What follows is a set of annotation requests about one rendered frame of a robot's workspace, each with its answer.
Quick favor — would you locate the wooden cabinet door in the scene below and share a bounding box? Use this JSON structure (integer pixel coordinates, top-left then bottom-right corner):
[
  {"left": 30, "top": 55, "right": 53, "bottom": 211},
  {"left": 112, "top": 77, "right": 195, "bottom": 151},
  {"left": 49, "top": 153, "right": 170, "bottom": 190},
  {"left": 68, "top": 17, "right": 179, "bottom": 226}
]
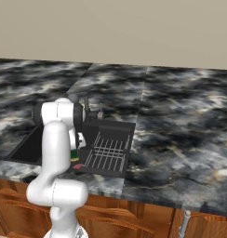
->
[{"left": 169, "top": 207, "right": 227, "bottom": 238}]

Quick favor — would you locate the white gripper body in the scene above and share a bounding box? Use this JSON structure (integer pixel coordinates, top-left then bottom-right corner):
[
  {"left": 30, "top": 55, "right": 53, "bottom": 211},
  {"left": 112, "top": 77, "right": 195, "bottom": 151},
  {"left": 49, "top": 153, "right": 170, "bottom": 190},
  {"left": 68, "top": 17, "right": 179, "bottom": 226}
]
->
[{"left": 74, "top": 132, "right": 87, "bottom": 151}]

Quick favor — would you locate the wooden cabinet front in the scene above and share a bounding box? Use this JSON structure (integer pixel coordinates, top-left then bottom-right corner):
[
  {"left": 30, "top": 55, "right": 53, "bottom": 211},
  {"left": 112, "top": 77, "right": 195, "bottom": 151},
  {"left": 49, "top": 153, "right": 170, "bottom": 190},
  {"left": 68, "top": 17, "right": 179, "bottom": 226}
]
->
[{"left": 0, "top": 178, "right": 176, "bottom": 238}]

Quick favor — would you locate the small grey tap lever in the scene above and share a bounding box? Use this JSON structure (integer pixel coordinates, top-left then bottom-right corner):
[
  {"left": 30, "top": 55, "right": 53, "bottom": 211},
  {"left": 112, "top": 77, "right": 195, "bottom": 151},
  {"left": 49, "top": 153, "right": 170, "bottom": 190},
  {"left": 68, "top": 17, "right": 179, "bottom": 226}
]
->
[{"left": 97, "top": 103, "right": 105, "bottom": 121}]

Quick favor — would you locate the black kitchen sink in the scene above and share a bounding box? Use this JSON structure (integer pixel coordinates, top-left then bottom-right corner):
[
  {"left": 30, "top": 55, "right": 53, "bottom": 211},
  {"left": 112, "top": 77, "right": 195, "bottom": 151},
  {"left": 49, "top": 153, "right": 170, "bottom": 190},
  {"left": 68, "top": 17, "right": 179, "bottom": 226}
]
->
[{"left": 5, "top": 118, "right": 137, "bottom": 179}]

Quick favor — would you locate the pink bar soap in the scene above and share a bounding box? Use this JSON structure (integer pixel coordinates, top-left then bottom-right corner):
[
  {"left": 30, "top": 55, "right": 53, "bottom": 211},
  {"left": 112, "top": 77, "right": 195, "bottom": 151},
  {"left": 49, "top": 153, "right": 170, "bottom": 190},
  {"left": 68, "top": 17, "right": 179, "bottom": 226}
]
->
[{"left": 72, "top": 163, "right": 86, "bottom": 171}]

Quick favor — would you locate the grey wire rack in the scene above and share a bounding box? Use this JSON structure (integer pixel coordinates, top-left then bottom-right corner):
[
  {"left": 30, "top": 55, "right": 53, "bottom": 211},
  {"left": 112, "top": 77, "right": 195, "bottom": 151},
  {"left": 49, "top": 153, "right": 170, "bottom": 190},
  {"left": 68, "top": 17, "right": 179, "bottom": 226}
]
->
[{"left": 83, "top": 131, "right": 132, "bottom": 174}]

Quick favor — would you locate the silver cabinet door handle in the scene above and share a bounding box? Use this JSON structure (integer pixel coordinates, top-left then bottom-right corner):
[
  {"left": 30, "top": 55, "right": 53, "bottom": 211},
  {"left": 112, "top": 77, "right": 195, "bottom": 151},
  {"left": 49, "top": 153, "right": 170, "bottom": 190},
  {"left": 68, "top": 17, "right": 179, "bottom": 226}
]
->
[{"left": 179, "top": 210, "right": 192, "bottom": 238}]

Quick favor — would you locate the dark curved sink tap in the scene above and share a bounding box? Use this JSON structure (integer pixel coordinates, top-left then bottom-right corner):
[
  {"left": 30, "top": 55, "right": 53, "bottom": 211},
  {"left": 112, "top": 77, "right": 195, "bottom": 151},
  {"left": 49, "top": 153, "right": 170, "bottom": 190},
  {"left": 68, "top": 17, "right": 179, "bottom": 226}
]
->
[{"left": 67, "top": 92, "right": 99, "bottom": 123}]

